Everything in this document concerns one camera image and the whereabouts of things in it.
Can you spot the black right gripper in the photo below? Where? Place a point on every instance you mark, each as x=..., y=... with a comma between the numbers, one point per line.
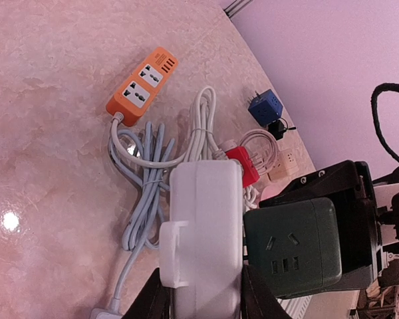
x=348, y=185

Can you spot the pink round socket hub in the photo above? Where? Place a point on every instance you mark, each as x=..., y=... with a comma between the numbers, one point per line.
x=270, y=191

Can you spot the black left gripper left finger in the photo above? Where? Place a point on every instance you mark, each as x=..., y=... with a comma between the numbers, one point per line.
x=152, y=302

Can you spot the long white power strip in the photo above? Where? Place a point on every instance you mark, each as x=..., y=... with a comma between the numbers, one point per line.
x=201, y=245

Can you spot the beige cube adapter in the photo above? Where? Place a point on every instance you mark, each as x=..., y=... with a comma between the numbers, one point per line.
x=285, y=166

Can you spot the orange power strip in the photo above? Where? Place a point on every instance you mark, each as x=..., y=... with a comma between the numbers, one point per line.
x=136, y=93

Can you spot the red cube socket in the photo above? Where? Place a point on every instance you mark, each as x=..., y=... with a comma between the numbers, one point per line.
x=250, y=174

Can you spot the black charger plug with cable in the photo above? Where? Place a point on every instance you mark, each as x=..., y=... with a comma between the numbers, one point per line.
x=279, y=127

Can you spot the blue cube adapter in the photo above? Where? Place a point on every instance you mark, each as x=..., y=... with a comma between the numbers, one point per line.
x=266, y=108

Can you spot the dark green cube adapter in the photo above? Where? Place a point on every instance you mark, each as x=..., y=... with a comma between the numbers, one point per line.
x=295, y=246

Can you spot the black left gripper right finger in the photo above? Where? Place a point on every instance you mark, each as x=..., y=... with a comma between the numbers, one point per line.
x=257, y=300

